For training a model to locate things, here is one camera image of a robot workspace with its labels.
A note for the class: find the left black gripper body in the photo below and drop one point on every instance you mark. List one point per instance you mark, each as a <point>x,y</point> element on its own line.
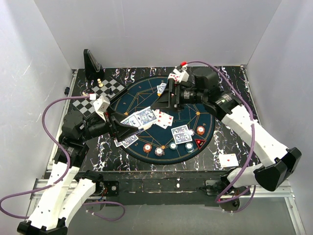
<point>97,127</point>

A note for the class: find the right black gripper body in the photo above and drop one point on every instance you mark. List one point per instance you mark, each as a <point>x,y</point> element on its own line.
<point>192,96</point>

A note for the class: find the dealt cards seat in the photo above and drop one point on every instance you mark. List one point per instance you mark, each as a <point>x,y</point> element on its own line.
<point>181,134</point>
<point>126,142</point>
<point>161,88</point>

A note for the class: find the dealt cards top seat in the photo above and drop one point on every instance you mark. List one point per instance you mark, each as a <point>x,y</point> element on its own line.
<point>161,88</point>

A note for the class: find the face up community cards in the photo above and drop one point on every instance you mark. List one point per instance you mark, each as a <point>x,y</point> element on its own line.
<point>163,120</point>

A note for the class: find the red chip stack bottom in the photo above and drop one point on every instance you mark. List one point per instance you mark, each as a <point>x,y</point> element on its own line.
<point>147,148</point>

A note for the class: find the green chip stack bottom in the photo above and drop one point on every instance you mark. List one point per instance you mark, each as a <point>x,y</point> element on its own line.
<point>173,146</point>

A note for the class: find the green chip stack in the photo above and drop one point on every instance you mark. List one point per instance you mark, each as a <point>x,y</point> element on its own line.
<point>173,146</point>
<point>189,147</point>

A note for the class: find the playing card deck box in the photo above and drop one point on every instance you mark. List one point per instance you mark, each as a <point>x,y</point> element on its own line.
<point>133,120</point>

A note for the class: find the blue backed playing cards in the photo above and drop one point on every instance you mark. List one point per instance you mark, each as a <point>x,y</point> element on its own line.
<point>146,118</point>

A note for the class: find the face up red card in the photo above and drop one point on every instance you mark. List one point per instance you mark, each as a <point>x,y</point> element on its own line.
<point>176,76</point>

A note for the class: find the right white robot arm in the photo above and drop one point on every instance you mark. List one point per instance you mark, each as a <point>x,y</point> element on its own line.
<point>277,161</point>

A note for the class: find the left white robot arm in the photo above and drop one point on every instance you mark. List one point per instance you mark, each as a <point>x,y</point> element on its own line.
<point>56,209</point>

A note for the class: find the round blue poker mat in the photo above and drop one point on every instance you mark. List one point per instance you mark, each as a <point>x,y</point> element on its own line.
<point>142,94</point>

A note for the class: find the red triangle big blind button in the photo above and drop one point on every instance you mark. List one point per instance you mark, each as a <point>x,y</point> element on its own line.
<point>200,143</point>

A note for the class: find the black card holder stand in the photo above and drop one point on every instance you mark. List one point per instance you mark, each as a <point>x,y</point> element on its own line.
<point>93,69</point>

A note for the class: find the face up card off mat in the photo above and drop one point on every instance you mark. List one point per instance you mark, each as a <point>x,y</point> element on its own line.
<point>228,160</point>

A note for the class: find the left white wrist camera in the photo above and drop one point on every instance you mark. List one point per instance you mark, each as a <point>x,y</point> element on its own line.
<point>100,105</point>

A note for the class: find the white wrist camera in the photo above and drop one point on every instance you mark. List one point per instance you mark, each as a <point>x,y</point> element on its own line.
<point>185,74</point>
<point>100,105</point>

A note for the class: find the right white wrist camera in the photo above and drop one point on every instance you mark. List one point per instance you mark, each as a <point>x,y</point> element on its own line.
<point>185,74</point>

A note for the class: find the black wall knob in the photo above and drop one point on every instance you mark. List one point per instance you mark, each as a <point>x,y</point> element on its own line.
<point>66,91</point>

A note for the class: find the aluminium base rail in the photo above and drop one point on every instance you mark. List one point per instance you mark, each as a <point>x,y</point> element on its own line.
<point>182,191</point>

